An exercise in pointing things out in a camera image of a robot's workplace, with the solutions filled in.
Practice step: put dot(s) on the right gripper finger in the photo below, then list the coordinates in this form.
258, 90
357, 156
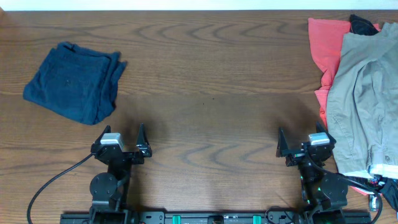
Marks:
321, 129
282, 146

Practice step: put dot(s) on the khaki green shorts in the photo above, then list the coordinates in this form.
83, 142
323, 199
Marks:
361, 107

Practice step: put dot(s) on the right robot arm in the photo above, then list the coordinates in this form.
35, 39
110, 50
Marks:
323, 192

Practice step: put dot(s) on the black printed cycling jersey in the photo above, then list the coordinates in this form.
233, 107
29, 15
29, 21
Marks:
361, 26

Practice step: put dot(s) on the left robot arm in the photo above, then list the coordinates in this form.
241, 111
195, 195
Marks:
110, 189

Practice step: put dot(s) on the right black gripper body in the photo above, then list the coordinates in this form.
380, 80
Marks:
296, 157

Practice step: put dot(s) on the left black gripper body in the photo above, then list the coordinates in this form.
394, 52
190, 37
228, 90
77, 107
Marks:
128, 156

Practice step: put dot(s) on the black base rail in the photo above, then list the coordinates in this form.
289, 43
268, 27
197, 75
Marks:
270, 216

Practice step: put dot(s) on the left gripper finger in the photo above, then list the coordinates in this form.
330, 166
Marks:
142, 142
107, 129

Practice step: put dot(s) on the red orange t-shirt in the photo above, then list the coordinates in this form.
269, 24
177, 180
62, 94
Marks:
326, 41

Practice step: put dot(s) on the folded navy blue garment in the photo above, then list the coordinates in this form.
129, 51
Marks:
78, 83

